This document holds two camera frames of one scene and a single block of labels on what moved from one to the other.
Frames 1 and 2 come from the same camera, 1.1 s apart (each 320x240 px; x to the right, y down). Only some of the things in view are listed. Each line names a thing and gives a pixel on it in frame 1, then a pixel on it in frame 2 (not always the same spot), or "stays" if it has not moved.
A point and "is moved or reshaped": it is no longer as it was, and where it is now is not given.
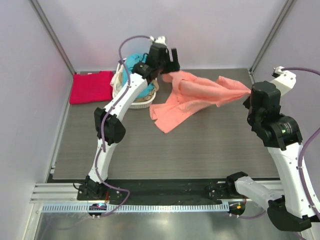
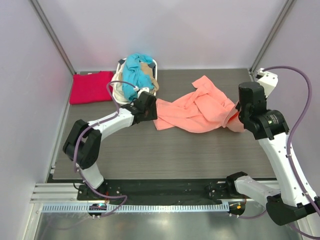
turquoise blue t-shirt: [131, 60] stays
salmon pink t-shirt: [191, 95] is moved or reshaped
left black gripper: [173, 66] -> [152, 115]
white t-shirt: [116, 82] stays
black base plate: [151, 189] stays
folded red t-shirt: [95, 87] stays
